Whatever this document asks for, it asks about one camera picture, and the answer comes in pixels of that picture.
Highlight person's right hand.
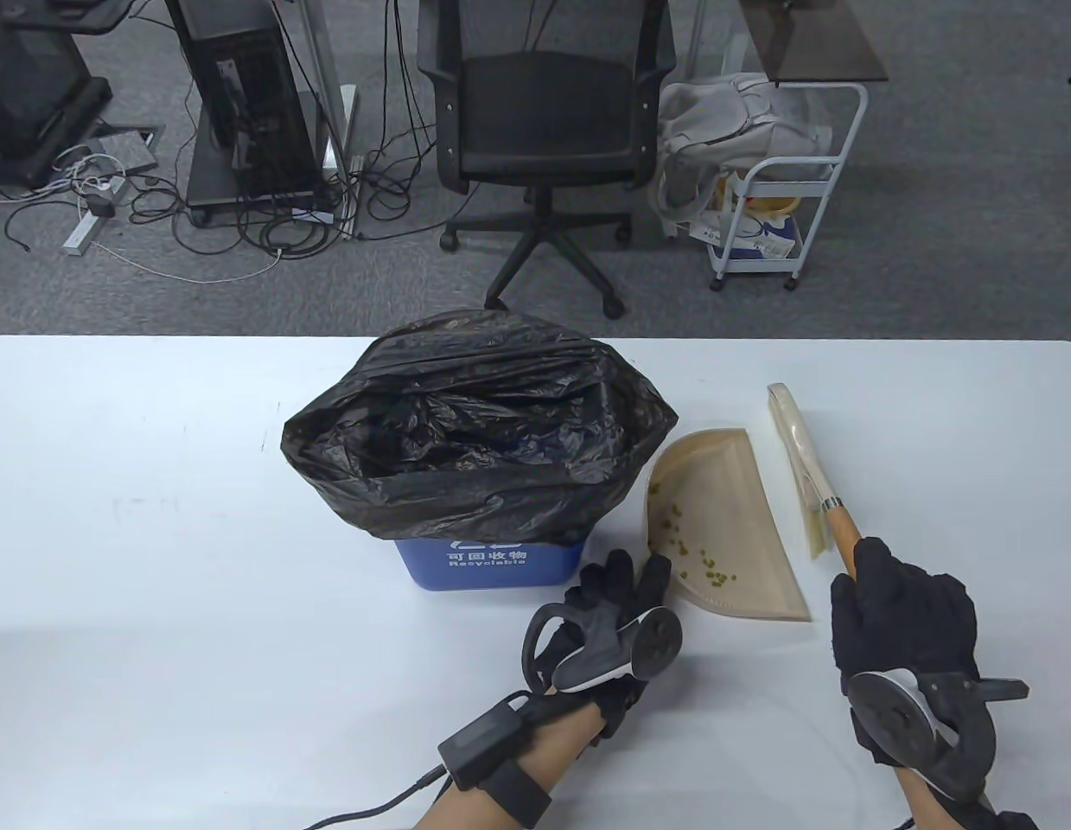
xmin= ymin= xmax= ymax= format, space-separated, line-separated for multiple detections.
xmin=829 ymin=536 xmax=981 ymax=770

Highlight person's left hand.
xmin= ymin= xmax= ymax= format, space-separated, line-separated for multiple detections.
xmin=535 ymin=549 xmax=674 ymax=741

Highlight pile of green mung beans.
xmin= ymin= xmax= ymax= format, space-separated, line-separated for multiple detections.
xmin=647 ymin=480 xmax=739 ymax=591

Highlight beige plastic dustpan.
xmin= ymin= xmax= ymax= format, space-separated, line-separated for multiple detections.
xmin=643 ymin=426 xmax=813 ymax=623

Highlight beige wooden-handled hand broom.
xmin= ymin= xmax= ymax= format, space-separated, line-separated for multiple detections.
xmin=767 ymin=383 xmax=866 ymax=582

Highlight black garbage bag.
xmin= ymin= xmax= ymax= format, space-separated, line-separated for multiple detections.
xmin=281 ymin=309 xmax=679 ymax=546

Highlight person's right forearm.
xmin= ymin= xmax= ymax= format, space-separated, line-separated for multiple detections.
xmin=894 ymin=765 xmax=1003 ymax=830

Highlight person's left forearm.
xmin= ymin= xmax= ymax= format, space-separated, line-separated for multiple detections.
xmin=405 ymin=702 xmax=607 ymax=830

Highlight black grey hand tracker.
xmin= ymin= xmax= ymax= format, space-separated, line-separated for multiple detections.
xmin=524 ymin=603 xmax=685 ymax=694
xmin=846 ymin=667 xmax=1031 ymax=803

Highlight white blue package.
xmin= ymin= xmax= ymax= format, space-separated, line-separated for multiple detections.
xmin=727 ymin=212 xmax=801 ymax=259

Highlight white rolling cart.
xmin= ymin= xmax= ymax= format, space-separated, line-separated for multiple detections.
xmin=708 ymin=82 xmax=869 ymax=292

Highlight light grey backpack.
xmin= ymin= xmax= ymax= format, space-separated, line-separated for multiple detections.
xmin=656 ymin=73 xmax=834 ymax=234

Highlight black office chair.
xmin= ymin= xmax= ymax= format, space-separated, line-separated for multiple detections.
xmin=417 ymin=0 xmax=677 ymax=321

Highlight dark brown board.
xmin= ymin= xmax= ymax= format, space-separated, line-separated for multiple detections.
xmin=738 ymin=0 xmax=889 ymax=85

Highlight black computer tower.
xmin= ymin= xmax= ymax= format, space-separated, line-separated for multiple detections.
xmin=166 ymin=0 xmax=322 ymax=204

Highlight white power strip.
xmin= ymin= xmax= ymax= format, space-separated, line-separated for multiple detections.
xmin=61 ymin=212 xmax=101 ymax=257

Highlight grey floor socket cover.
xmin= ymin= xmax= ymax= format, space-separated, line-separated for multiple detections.
xmin=90 ymin=128 xmax=164 ymax=174

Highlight black monitor stand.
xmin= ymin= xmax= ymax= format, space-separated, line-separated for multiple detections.
xmin=0 ymin=0 xmax=112 ymax=187

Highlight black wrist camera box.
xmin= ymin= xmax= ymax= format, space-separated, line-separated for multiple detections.
xmin=967 ymin=802 xmax=1042 ymax=830
xmin=437 ymin=700 xmax=529 ymax=792

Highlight black wrist strap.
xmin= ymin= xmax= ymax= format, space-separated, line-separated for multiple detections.
xmin=481 ymin=761 xmax=553 ymax=829

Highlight black camera cable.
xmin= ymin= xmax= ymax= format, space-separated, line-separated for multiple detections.
xmin=306 ymin=761 xmax=454 ymax=830

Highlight tangle of black floor cables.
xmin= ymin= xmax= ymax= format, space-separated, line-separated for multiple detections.
xmin=3 ymin=0 xmax=467 ymax=260

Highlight grey stand base plate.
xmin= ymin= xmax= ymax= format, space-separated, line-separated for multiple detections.
xmin=187 ymin=112 xmax=339 ymax=227

